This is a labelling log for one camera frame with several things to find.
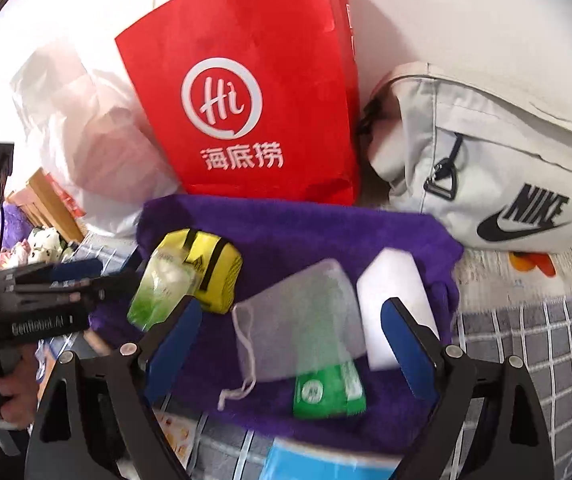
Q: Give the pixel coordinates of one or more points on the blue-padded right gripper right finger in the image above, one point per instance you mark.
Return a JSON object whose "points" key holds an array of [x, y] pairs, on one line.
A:
{"points": [[416, 348]]}

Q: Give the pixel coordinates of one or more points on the blue tissue pack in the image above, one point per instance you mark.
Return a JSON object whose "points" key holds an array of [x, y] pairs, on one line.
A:
{"points": [[288, 459]]}

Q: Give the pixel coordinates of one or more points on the light green snack pouch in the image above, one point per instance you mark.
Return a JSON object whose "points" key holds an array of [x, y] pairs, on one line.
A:
{"points": [[166, 280]]}

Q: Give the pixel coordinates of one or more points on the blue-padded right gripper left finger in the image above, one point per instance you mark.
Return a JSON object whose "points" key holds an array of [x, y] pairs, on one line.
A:
{"points": [[165, 348]]}

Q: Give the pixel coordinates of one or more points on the yellow Adidas pouch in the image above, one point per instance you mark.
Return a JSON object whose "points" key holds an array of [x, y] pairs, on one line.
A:
{"points": [[215, 261]]}

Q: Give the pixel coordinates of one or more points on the white sponge block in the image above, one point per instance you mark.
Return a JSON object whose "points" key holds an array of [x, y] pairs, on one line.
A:
{"points": [[392, 275]]}

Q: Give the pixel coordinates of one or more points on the red Haidilao paper bag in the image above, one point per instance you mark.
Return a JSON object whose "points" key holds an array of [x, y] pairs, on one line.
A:
{"points": [[251, 98]]}

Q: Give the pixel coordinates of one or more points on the floral quilt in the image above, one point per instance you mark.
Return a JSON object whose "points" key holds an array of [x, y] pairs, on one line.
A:
{"points": [[22, 244]]}

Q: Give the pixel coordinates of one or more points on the white Nike bag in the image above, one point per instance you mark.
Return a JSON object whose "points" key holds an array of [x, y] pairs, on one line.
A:
{"points": [[491, 161]]}

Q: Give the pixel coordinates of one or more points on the purple towel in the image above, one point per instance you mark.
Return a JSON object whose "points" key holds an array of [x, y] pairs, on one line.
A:
{"points": [[277, 239]]}

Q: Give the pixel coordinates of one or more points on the green wet wipe packet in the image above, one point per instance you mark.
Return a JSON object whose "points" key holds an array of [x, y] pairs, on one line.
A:
{"points": [[334, 391]]}

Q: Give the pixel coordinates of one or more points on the white mesh drawstring pouch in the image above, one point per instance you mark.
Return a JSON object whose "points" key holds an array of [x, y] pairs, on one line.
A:
{"points": [[305, 323]]}

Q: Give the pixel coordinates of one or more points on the orange-print wipe packet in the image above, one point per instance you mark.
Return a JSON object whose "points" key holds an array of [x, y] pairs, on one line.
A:
{"points": [[180, 432]]}

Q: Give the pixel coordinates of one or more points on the grey checked bedsheet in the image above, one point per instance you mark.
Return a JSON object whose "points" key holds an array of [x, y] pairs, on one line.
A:
{"points": [[509, 304]]}

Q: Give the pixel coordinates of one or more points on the white Miniso plastic bag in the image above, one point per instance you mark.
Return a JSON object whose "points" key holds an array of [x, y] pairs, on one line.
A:
{"points": [[93, 138]]}

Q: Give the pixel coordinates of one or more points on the person's left hand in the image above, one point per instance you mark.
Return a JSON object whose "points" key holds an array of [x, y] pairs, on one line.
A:
{"points": [[20, 389]]}

